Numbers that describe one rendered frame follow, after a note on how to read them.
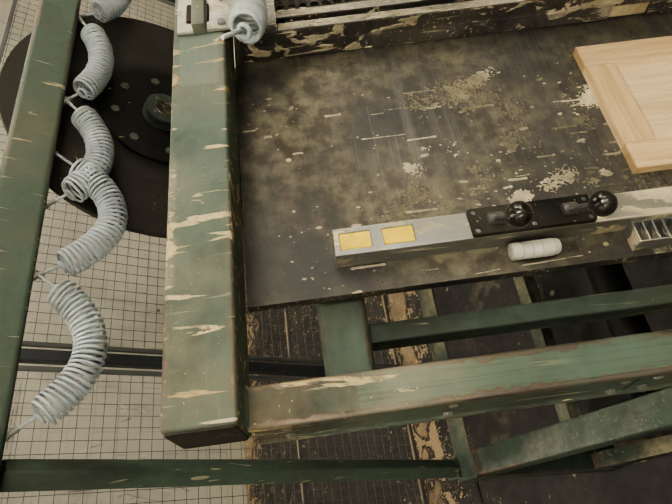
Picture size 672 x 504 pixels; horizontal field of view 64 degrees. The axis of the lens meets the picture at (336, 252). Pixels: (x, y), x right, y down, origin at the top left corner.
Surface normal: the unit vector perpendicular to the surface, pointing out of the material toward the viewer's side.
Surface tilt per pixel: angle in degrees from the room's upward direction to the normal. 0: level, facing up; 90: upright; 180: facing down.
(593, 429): 0
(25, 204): 90
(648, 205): 57
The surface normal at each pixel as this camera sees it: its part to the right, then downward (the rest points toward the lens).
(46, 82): 0.50, -0.48
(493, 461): -0.86, -0.15
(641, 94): -0.04, -0.49
